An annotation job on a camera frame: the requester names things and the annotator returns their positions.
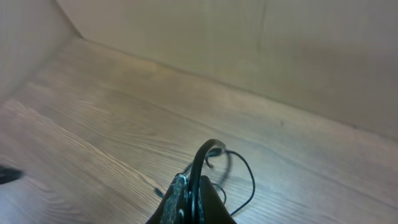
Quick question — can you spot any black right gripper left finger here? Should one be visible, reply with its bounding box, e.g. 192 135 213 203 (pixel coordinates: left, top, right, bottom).
146 173 187 224

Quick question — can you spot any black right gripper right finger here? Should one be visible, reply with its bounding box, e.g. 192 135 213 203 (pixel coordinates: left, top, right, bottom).
200 175 236 224

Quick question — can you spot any black usb cable one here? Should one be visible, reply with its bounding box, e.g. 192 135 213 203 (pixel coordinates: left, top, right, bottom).
154 138 256 224

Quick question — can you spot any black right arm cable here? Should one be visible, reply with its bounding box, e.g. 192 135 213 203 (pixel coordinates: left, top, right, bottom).
0 166 24 185

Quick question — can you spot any brown cardboard backboard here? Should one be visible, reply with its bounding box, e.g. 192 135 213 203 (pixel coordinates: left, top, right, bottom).
1 0 397 138

